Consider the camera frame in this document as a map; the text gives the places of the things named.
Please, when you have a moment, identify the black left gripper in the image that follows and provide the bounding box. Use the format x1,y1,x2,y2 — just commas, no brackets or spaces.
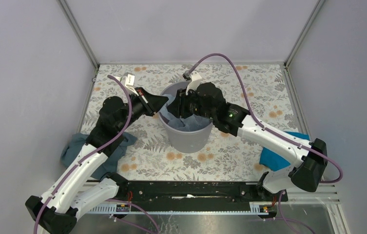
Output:
117,86,169,133

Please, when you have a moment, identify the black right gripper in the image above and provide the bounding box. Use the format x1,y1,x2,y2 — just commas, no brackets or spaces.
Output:
166,86,215,120

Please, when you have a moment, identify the light blue plastic trash bag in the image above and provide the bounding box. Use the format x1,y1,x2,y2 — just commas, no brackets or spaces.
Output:
159,94,211,132

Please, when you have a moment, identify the grey plastic trash bin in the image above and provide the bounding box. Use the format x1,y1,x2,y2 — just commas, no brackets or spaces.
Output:
159,81,213,154

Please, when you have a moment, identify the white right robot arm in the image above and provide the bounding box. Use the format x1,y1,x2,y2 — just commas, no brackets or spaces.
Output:
167,82,327,201

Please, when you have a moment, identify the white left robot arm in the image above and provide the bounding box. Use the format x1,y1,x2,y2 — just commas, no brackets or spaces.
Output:
25,87,168,234

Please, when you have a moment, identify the grey-blue cloth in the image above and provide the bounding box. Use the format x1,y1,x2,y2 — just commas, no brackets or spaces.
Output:
60,132,137,180

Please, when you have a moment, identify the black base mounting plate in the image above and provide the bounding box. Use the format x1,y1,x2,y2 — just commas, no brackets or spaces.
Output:
113,181,288,208

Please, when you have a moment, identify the floral patterned table mat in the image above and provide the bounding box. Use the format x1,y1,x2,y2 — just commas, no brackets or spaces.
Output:
80,64,299,181

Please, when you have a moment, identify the bright blue cloth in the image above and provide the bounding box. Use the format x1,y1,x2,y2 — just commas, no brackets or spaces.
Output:
259,131,309,171

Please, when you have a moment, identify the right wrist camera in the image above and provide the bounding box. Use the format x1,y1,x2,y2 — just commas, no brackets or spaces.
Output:
183,71,202,96

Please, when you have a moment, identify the slotted cable duct rail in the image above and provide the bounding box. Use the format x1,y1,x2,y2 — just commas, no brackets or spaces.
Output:
88,202,271,217

